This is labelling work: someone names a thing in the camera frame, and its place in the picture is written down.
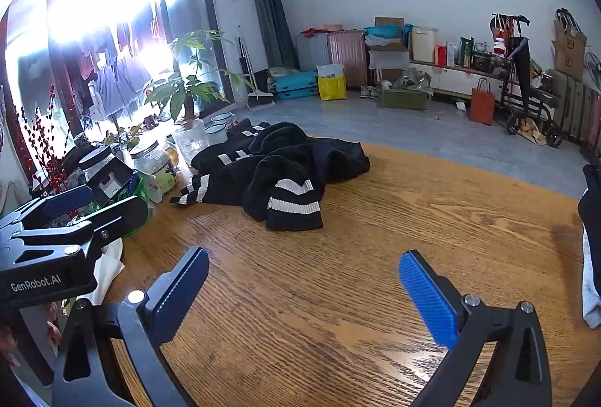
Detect grey folded garment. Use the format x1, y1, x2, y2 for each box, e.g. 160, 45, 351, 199
582, 229, 601, 329

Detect potted green plant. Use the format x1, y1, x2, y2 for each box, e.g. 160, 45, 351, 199
143, 29, 257, 131

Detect white tissue paper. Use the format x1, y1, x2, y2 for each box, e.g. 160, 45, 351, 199
77, 238, 125, 305

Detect orange paper bag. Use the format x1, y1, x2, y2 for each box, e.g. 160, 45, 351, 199
470, 77, 496, 125

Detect low white cabinet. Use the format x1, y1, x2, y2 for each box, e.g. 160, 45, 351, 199
408, 60, 522, 101

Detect olive green box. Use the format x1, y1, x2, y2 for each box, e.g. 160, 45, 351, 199
381, 69, 433, 110

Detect standing fan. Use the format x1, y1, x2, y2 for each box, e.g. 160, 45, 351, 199
584, 51, 601, 89

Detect clear plastic container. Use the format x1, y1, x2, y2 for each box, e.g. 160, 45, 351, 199
171, 121, 210, 164

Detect person's left hand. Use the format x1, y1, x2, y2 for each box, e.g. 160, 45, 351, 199
44, 320, 63, 347

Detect large pink ribbed suitcase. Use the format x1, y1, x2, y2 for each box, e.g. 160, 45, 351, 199
327, 30, 368, 77

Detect brown crumpled paper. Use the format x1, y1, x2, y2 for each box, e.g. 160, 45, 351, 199
516, 116, 550, 147

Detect yellow shopping bag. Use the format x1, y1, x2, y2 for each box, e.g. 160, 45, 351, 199
317, 64, 348, 101

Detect broom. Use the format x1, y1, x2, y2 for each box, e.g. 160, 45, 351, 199
237, 36, 276, 110

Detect teal plastic crates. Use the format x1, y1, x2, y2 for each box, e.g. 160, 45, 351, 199
275, 70, 320, 101

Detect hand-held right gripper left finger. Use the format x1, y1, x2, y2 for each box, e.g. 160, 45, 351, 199
51, 246, 210, 407

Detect stack of folded black clothes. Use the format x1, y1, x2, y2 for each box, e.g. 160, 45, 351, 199
577, 164, 601, 248

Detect red berry branches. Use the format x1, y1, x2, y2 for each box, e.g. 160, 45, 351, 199
12, 95, 78, 201

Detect brown shipping cardboard box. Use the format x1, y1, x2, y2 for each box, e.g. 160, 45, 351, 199
551, 8, 587, 56
551, 41, 586, 81

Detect small pink suitcase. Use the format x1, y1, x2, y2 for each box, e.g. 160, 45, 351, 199
584, 88, 601, 151

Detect glass jar with black lid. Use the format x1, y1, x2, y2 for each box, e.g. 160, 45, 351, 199
129, 139, 172, 177

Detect black box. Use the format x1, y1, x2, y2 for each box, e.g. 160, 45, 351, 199
82, 146, 137, 201

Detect green mesh bag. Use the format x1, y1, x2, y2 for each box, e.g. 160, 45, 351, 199
91, 172, 156, 235

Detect white lidded bucket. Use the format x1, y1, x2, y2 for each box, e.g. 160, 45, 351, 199
412, 26, 438, 63

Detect sliding glass door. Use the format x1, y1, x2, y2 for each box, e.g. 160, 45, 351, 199
0, 0, 236, 182

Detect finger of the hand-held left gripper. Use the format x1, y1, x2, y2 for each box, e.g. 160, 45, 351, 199
0, 184, 95, 243
9, 195, 150, 267

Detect large olive suitcase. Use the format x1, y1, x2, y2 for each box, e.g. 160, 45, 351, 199
547, 69, 571, 138

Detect small olive suitcase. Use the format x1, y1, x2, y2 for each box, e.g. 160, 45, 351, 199
568, 76, 589, 142

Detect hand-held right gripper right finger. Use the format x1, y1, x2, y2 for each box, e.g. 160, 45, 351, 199
398, 250, 553, 407

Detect black knee scooter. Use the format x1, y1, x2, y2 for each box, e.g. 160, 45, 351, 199
491, 14, 564, 149

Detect pile of open cardboard boxes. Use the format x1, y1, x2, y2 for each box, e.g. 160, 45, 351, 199
366, 17, 410, 84

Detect black white-striped sweater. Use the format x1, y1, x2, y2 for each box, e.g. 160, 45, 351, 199
169, 120, 371, 233

